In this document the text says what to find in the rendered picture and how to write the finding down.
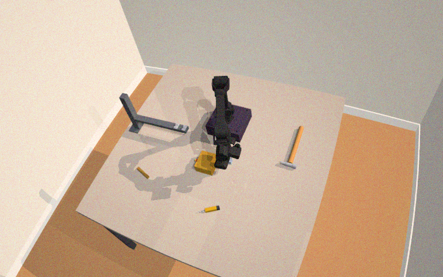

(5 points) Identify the yellow screwdriver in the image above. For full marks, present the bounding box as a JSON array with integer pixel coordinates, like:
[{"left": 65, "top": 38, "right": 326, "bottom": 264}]
[{"left": 205, "top": 206, "right": 220, "bottom": 213}]

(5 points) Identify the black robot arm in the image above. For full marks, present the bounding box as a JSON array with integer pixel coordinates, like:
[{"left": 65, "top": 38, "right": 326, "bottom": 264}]
[{"left": 211, "top": 76, "right": 241, "bottom": 161}]

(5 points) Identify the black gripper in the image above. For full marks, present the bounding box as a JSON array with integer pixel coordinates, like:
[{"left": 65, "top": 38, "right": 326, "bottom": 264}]
[{"left": 214, "top": 137, "right": 236, "bottom": 170}]

